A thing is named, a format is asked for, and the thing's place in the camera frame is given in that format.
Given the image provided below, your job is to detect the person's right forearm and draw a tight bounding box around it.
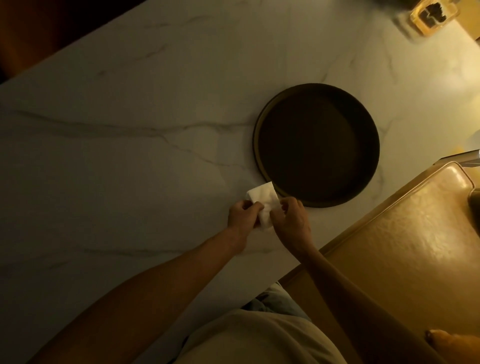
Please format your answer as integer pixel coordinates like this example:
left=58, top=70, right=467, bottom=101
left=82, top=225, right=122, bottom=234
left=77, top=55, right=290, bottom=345
left=296, top=247, right=447, bottom=364

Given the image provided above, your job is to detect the round dark tray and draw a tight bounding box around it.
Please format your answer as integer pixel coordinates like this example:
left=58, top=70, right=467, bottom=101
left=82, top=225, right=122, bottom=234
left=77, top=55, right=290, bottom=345
left=252, top=83, right=381, bottom=209

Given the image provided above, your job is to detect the person's right hand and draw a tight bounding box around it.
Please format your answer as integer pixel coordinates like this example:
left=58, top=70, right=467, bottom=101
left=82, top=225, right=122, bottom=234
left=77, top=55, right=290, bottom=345
left=269, top=196, right=317, bottom=260

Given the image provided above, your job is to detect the grey metal bar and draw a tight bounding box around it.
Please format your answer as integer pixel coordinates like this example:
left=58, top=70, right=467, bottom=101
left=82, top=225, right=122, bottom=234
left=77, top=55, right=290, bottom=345
left=434, top=149, right=480, bottom=168

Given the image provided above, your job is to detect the beige shirt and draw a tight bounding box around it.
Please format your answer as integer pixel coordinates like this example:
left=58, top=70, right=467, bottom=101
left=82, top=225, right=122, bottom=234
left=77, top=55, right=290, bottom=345
left=176, top=309, right=348, bottom=364

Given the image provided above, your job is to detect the gold framed small object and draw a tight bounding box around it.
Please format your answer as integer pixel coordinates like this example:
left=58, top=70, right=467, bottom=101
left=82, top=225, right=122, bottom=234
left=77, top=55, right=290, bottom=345
left=409, top=0, right=461, bottom=37

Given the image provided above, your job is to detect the person's left forearm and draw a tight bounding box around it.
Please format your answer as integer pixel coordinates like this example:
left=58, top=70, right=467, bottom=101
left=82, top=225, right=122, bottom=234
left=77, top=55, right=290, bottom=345
left=28, top=228, right=248, bottom=364

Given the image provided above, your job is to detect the person's left hand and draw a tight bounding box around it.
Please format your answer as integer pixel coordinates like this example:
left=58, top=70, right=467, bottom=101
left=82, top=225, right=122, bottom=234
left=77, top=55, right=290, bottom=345
left=226, top=199, right=266, bottom=257

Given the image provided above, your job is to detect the tan rounded object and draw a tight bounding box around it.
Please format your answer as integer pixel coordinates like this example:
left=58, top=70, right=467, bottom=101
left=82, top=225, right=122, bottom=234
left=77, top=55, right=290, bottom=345
left=424, top=329, right=480, bottom=364

